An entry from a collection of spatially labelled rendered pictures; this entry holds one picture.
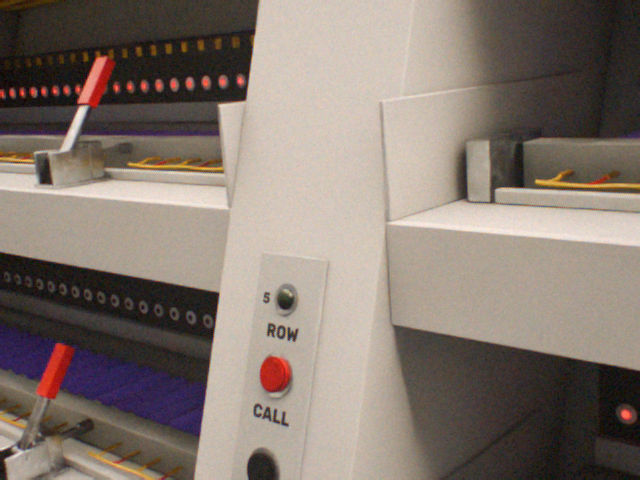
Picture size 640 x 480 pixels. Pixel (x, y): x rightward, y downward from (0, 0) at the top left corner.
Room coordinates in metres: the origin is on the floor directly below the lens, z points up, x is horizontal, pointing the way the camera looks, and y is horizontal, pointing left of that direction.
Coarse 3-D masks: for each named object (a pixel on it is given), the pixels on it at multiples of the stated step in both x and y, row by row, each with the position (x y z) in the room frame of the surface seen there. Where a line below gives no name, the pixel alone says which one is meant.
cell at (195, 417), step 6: (198, 408) 0.59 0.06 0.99; (186, 414) 0.58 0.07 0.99; (192, 414) 0.58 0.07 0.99; (198, 414) 0.58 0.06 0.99; (174, 420) 0.57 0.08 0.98; (180, 420) 0.57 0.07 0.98; (186, 420) 0.57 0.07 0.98; (192, 420) 0.58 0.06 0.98; (198, 420) 0.58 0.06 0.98; (174, 426) 0.57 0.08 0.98; (180, 426) 0.57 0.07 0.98; (186, 426) 0.57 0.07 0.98; (192, 426) 0.57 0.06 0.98
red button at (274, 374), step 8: (264, 360) 0.39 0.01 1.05; (272, 360) 0.38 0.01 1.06; (280, 360) 0.38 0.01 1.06; (264, 368) 0.38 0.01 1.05; (272, 368) 0.38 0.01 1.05; (280, 368) 0.38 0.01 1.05; (264, 376) 0.38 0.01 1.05; (272, 376) 0.38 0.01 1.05; (280, 376) 0.38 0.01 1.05; (288, 376) 0.38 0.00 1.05; (264, 384) 0.38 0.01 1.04; (272, 384) 0.38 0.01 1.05; (280, 384) 0.38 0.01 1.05; (272, 392) 0.38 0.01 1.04
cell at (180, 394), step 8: (192, 384) 0.64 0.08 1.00; (200, 384) 0.64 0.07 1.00; (168, 392) 0.62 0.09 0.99; (176, 392) 0.62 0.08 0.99; (184, 392) 0.63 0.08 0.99; (192, 392) 0.63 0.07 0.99; (152, 400) 0.61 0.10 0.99; (160, 400) 0.61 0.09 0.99; (168, 400) 0.61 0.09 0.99; (176, 400) 0.62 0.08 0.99; (136, 408) 0.60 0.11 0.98; (144, 408) 0.60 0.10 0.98; (152, 408) 0.60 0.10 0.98; (160, 408) 0.61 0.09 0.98; (144, 416) 0.60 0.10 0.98
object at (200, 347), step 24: (0, 288) 0.89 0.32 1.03; (48, 312) 0.82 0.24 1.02; (72, 312) 0.79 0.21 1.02; (96, 312) 0.77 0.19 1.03; (120, 336) 0.75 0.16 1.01; (144, 336) 0.72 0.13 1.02; (168, 336) 0.70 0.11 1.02; (192, 336) 0.68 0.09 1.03; (0, 408) 0.67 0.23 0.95; (120, 456) 0.57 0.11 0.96
